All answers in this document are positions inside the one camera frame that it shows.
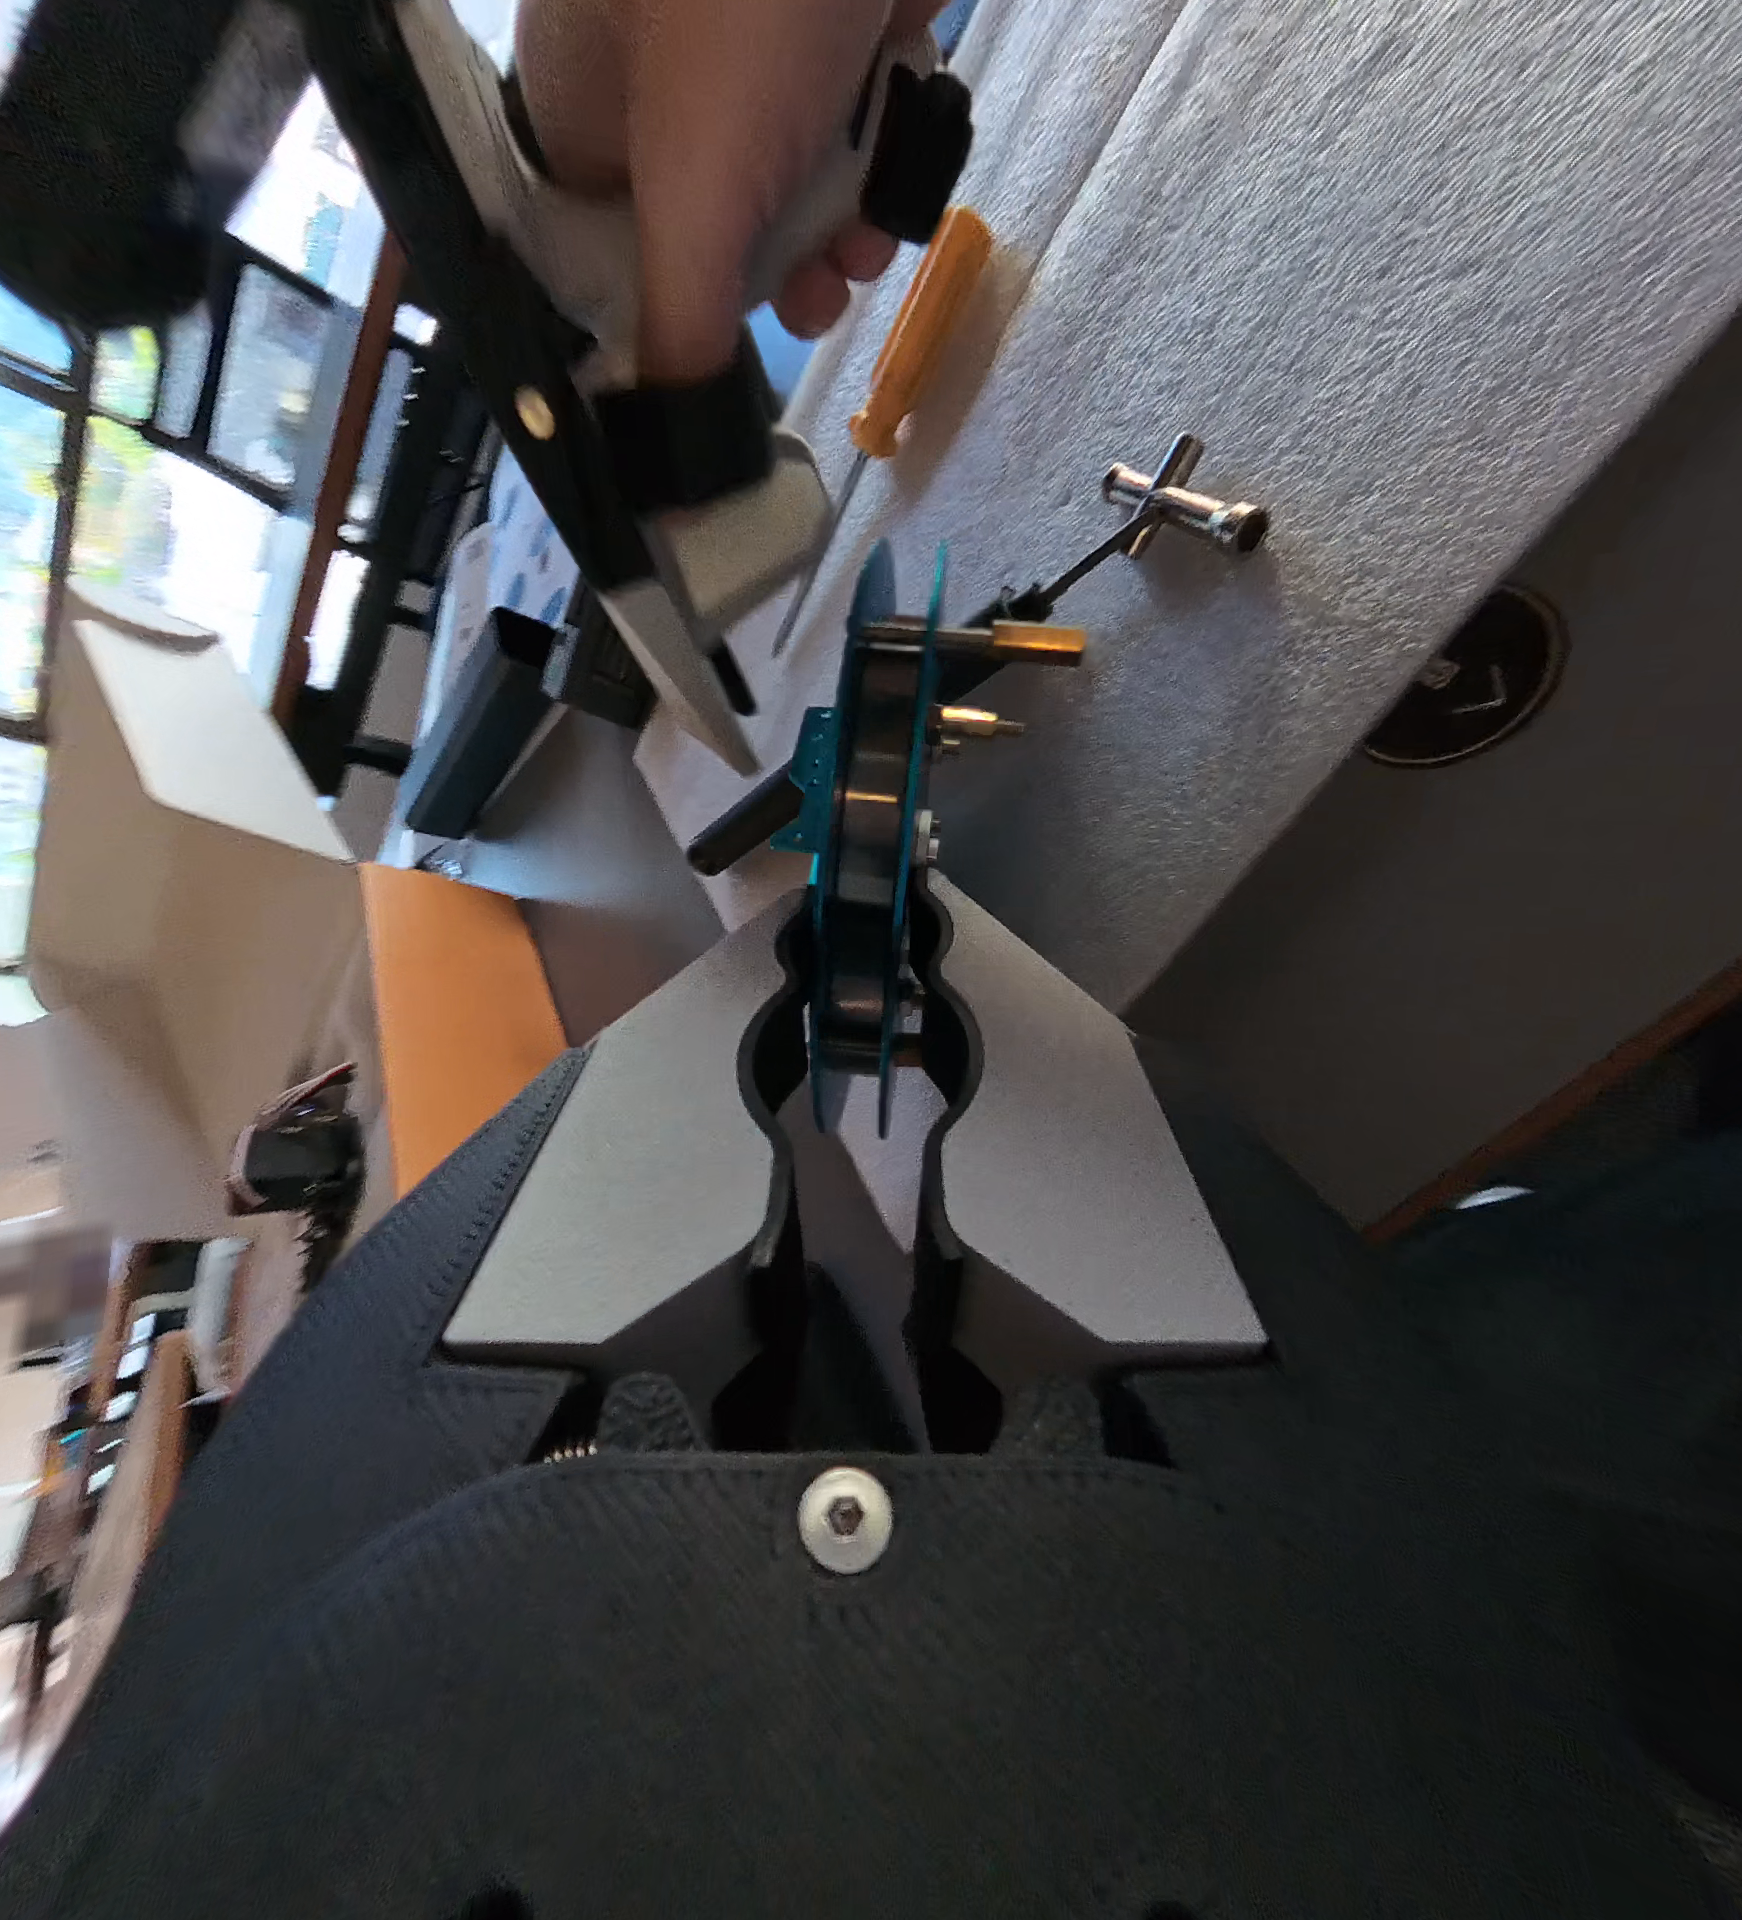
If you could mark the white foam sheet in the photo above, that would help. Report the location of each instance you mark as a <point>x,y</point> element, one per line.
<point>1411,299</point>

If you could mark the printed instruction sheet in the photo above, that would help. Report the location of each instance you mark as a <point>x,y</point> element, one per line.
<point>510,540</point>

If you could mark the brown table with black frame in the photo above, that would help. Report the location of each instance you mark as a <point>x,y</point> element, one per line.
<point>339,496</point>

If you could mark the black rectangular case sleeve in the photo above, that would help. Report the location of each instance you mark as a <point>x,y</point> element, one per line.
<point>481,752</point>

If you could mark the metal cross wrench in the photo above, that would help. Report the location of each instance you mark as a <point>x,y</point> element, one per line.
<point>1217,526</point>

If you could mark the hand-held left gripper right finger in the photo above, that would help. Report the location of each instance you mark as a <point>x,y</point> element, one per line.
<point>1097,1200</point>

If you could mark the orange cardboard box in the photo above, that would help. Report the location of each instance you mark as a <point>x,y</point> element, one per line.
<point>466,989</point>

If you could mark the black framed window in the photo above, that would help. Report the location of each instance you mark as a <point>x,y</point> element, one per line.
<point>1,526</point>

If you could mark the black servo robot arm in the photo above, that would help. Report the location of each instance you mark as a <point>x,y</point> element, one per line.
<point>294,1163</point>

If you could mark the blue round metal turntable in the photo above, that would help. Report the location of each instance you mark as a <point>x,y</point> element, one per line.
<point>856,842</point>

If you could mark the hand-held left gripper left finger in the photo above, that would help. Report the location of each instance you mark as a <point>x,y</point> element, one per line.
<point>600,1200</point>

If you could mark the person's jeans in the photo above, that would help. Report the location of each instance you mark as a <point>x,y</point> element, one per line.
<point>1636,1351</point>

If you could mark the person's right hand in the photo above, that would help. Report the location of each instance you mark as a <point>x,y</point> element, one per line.
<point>707,122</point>

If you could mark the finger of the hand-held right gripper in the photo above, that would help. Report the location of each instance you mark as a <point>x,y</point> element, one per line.
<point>691,675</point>

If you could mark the black screwdriver bit case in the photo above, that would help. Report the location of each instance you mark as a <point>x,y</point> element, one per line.
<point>594,675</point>

